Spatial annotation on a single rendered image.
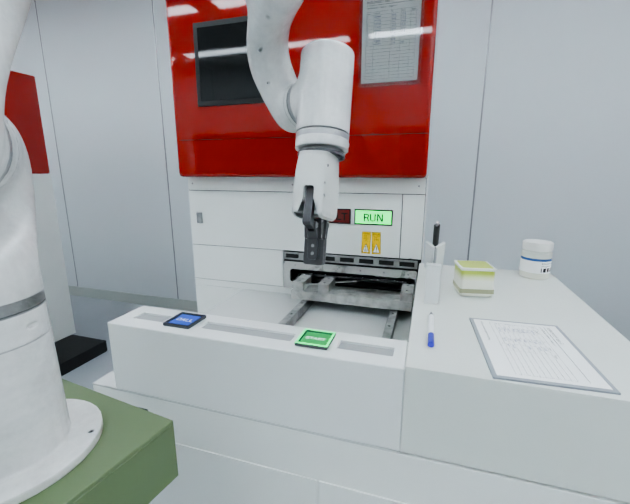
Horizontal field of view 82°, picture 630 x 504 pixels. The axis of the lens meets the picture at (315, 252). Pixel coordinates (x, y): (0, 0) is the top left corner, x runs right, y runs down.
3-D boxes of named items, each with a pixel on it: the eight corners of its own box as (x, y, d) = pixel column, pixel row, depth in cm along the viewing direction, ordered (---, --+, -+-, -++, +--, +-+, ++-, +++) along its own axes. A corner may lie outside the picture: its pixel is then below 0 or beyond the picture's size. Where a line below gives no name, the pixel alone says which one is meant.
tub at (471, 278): (451, 286, 88) (453, 259, 87) (484, 287, 87) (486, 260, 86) (458, 296, 81) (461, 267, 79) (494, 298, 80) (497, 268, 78)
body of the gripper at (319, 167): (309, 156, 63) (305, 221, 63) (287, 139, 53) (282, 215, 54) (351, 156, 61) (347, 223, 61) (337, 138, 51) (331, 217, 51)
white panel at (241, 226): (199, 282, 140) (191, 176, 131) (418, 305, 116) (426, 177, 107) (194, 284, 137) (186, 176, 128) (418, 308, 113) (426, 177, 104)
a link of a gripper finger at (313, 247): (307, 221, 58) (304, 263, 58) (300, 220, 55) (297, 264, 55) (326, 222, 57) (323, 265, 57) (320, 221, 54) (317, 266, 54)
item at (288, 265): (285, 286, 126) (284, 259, 124) (415, 299, 113) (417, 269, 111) (283, 287, 125) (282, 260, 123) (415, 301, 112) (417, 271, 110)
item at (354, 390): (149, 364, 80) (142, 305, 77) (404, 413, 64) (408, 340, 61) (114, 388, 72) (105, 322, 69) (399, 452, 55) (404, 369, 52)
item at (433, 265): (422, 294, 83) (426, 236, 80) (440, 296, 81) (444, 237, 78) (421, 303, 77) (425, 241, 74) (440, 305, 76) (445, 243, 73)
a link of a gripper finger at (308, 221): (311, 173, 55) (318, 201, 59) (297, 207, 50) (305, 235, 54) (319, 173, 55) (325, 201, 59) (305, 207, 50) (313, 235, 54)
